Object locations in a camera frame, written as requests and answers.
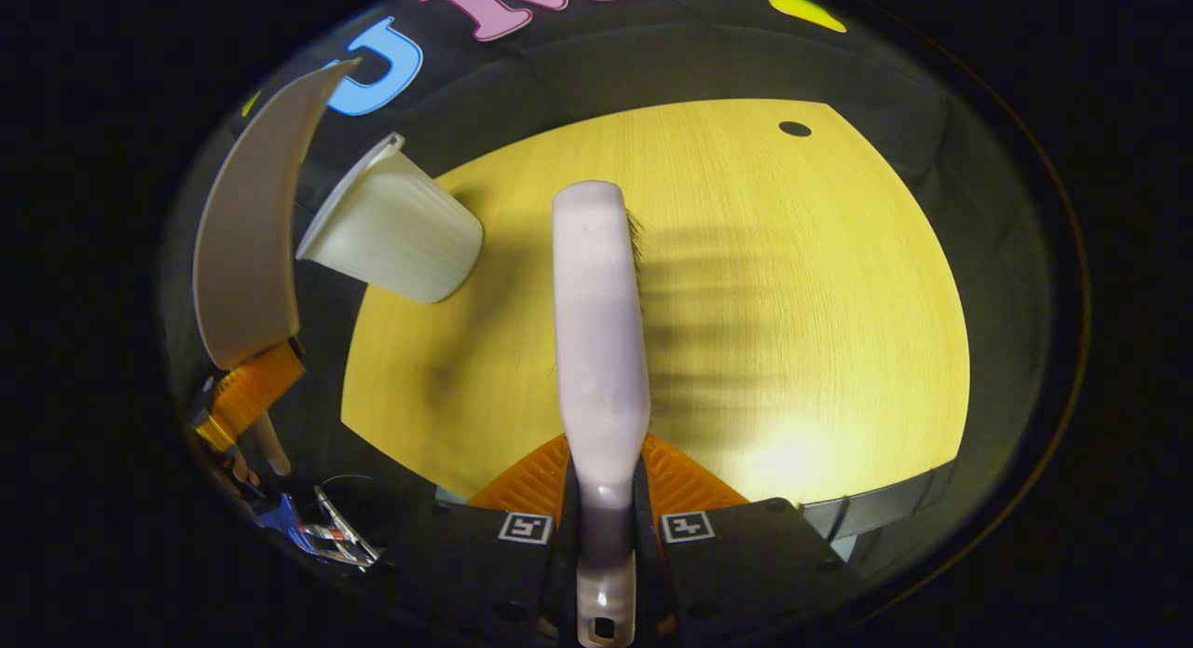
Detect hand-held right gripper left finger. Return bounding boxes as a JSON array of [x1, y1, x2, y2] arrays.
[[401, 434, 579, 635]]

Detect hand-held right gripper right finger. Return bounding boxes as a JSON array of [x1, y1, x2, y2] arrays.
[[638, 434, 863, 635]]

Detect pink dustpan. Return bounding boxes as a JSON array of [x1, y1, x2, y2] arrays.
[[193, 59, 363, 476]]

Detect white garbage bin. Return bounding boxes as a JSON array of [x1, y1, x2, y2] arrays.
[[295, 132, 485, 305]]

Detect small pink broom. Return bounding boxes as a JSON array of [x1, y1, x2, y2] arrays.
[[552, 180, 651, 648]]

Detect shiny metal object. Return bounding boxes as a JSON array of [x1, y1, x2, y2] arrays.
[[252, 485, 381, 571]]

